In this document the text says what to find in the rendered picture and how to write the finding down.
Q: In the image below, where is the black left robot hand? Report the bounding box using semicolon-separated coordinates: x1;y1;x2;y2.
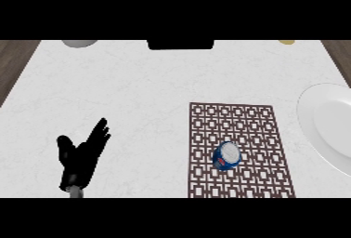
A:
57;117;113;192

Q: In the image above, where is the brown patterned placemat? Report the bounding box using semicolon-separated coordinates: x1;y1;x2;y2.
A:
186;101;298;199

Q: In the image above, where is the white plate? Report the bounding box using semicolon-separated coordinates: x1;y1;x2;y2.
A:
297;83;351;179

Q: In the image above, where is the blue can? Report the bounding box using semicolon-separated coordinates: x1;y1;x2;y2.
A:
211;140;244;172

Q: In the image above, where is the grey round object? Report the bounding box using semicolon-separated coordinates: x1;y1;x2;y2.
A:
61;40;99;49

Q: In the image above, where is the black appliance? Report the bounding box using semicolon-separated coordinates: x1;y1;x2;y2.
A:
147;40;216;51

